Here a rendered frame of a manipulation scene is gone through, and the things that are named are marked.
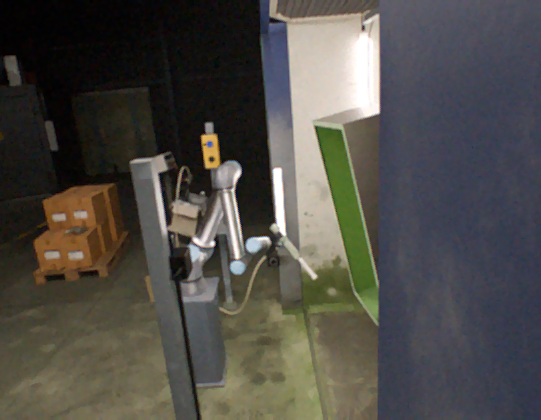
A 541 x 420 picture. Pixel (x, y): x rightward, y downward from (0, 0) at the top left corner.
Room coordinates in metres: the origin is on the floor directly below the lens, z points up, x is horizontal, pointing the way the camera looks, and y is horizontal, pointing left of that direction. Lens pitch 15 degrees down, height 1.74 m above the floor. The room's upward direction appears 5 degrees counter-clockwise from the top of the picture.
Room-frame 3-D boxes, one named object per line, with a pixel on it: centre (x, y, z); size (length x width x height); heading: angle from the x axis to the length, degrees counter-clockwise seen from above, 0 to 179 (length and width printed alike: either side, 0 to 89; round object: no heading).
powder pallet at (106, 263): (4.43, 2.31, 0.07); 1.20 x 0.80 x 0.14; 6
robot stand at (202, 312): (2.14, 0.51, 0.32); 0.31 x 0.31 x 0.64; 89
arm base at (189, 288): (2.14, 0.51, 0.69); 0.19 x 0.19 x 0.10
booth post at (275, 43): (2.87, -0.17, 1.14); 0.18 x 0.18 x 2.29; 89
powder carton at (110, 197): (4.81, 2.16, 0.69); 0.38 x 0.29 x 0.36; 4
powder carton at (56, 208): (4.43, 2.47, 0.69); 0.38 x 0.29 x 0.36; 0
